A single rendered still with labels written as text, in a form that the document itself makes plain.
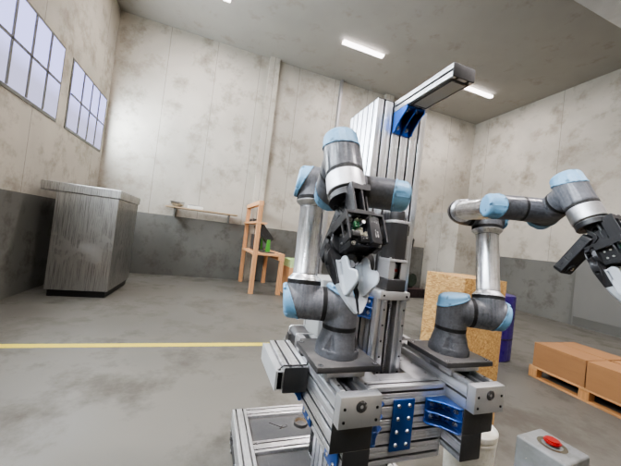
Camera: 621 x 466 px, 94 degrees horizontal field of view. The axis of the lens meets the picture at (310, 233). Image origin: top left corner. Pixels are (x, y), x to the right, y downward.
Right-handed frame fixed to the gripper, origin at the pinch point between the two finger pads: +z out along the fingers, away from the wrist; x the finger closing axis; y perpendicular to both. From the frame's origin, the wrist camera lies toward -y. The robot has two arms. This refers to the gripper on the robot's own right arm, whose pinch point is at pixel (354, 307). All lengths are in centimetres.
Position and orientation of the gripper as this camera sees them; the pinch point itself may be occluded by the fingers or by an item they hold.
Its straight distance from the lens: 49.1
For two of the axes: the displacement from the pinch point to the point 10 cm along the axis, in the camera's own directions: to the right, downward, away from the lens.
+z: 0.5, 8.9, -4.6
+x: 9.4, 1.2, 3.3
